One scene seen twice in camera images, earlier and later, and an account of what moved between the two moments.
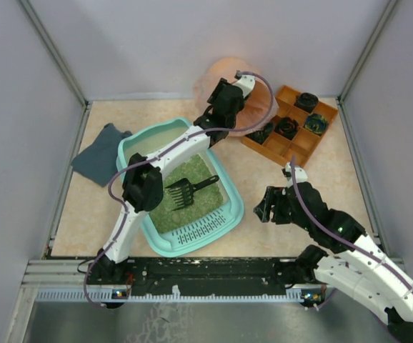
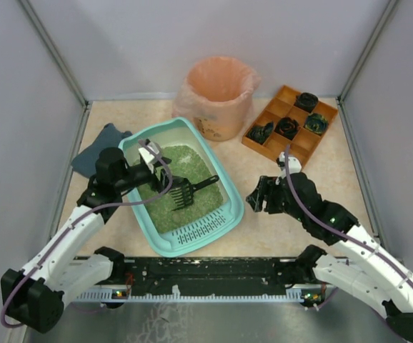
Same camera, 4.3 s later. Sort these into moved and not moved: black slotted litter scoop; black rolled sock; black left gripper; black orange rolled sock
Moved: black left gripper
Not moved: black orange rolled sock; black slotted litter scoop; black rolled sock
